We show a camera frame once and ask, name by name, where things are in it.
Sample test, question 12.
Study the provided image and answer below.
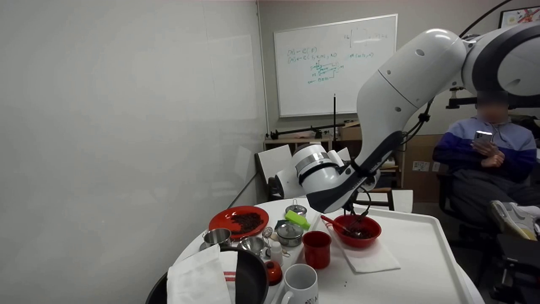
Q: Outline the white yellow sneaker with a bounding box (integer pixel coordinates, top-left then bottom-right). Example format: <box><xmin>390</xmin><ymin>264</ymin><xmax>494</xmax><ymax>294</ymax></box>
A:
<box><xmin>488</xmin><ymin>200</ymin><xmax>540</xmax><ymax>244</ymax></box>

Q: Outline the small white shaker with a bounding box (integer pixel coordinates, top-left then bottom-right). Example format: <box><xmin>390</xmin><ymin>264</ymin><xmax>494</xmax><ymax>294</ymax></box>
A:
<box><xmin>268</xmin><ymin>240</ymin><xmax>285</xmax><ymax>267</ymax></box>

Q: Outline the smartphone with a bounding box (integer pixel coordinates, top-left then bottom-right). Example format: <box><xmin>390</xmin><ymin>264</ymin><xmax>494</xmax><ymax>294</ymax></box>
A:
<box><xmin>474</xmin><ymin>131</ymin><xmax>496</xmax><ymax>149</ymax></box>

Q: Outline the white paper cup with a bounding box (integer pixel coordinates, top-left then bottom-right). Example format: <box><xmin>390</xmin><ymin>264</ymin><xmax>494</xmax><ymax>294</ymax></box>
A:
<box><xmin>391</xmin><ymin>190</ymin><xmax>415</xmax><ymax>215</ymax></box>

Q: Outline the white cloth red stripe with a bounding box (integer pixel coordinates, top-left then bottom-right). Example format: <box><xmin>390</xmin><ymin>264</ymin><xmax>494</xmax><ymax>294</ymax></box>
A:
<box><xmin>165</xmin><ymin>244</ymin><xmax>241</xmax><ymax>304</ymax></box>

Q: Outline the metal cup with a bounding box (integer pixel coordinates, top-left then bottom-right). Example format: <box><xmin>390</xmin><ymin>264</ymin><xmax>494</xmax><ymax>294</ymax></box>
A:
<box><xmin>238</xmin><ymin>235</ymin><xmax>270</xmax><ymax>262</ymax></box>
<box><xmin>201</xmin><ymin>227</ymin><xmax>233</xmax><ymax>252</ymax></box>

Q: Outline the black frying pan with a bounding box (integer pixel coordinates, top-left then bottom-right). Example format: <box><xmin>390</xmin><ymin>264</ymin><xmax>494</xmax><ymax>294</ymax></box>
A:
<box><xmin>234</xmin><ymin>247</ymin><xmax>270</xmax><ymax>304</ymax></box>

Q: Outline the wall poster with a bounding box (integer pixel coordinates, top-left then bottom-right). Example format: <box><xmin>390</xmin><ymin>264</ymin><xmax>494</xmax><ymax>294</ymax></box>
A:
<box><xmin>498</xmin><ymin>6</ymin><xmax>540</xmax><ymax>31</ymax></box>

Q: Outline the green lid container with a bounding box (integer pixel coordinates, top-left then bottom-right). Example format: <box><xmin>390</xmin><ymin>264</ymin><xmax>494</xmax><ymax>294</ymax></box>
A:
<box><xmin>283</xmin><ymin>203</ymin><xmax>312</xmax><ymax>232</ymax></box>

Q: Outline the whiteboard with green writing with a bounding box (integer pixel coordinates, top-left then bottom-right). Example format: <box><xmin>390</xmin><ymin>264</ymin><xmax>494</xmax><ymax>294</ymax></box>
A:
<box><xmin>273</xmin><ymin>12</ymin><xmax>400</xmax><ymax>120</ymax></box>

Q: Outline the brown cardboard box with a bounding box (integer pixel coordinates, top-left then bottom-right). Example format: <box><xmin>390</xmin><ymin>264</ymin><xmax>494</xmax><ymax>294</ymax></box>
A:
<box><xmin>402</xmin><ymin>134</ymin><xmax>447</xmax><ymax>208</ymax></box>

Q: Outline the glass jar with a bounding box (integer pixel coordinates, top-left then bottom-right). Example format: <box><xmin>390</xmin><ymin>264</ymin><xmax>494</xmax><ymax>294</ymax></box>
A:
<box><xmin>273</xmin><ymin>218</ymin><xmax>304</xmax><ymax>249</ymax></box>

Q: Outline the red cup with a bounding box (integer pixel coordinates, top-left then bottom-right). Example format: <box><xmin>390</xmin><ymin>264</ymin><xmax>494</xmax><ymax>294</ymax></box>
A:
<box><xmin>302</xmin><ymin>230</ymin><xmax>332</xmax><ymax>271</ymax></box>

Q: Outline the white paper on stand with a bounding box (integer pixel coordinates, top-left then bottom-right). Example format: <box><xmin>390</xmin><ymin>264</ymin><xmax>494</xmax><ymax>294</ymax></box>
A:
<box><xmin>256</xmin><ymin>144</ymin><xmax>299</xmax><ymax>185</ymax></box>

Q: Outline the white mug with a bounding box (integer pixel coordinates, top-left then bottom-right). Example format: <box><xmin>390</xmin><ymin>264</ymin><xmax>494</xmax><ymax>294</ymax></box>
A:
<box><xmin>277</xmin><ymin>262</ymin><xmax>321</xmax><ymax>304</ymax></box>

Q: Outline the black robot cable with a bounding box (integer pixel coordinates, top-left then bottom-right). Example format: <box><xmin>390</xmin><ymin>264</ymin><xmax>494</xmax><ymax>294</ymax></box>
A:
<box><xmin>341</xmin><ymin>98</ymin><xmax>435</xmax><ymax>220</ymax></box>

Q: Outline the wooden shelf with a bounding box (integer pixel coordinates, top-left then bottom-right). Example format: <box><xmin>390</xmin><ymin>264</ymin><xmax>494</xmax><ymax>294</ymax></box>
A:
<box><xmin>263</xmin><ymin>124</ymin><xmax>364</xmax><ymax>171</ymax></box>

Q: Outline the black tripod boom stand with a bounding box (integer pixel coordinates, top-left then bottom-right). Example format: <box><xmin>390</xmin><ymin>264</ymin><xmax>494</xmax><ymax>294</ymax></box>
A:
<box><xmin>268</xmin><ymin>93</ymin><xmax>361</xmax><ymax>149</ymax></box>

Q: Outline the red plate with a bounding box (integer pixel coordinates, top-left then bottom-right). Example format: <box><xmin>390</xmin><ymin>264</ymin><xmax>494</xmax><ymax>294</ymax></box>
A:
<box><xmin>207</xmin><ymin>205</ymin><xmax>270</xmax><ymax>244</ymax></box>

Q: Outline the coffee beans heap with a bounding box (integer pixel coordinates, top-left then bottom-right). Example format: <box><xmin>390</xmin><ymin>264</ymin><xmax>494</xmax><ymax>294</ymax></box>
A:
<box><xmin>342</xmin><ymin>223</ymin><xmax>375</xmax><ymax>240</ymax></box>

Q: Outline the small red pot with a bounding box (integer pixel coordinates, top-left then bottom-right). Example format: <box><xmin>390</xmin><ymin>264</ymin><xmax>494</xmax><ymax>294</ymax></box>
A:
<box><xmin>263</xmin><ymin>259</ymin><xmax>283</xmax><ymax>288</ymax></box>

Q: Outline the white paper napkin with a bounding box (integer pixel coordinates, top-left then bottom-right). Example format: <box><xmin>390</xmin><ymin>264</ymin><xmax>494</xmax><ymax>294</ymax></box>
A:
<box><xmin>336</xmin><ymin>239</ymin><xmax>403</xmax><ymax>276</ymax></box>

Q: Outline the white plastic tray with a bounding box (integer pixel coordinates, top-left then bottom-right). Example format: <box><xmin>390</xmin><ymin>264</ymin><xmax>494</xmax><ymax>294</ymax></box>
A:
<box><xmin>263</xmin><ymin>196</ymin><xmax>486</xmax><ymax>304</ymax></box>

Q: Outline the small spoon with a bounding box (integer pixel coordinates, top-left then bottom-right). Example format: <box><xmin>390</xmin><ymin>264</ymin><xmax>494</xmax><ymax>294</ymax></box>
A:
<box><xmin>319</xmin><ymin>213</ymin><xmax>354</xmax><ymax>235</ymax></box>

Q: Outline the red bowl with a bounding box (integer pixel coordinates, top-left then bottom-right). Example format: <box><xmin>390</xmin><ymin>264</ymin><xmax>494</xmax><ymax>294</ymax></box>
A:
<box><xmin>332</xmin><ymin>213</ymin><xmax>383</xmax><ymax>250</ymax></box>

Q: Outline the seated person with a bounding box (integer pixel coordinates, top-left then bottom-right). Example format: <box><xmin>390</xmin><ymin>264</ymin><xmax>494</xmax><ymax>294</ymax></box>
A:
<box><xmin>432</xmin><ymin>98</ymin><xmax>540</xmax><ymax>267</ymax></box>

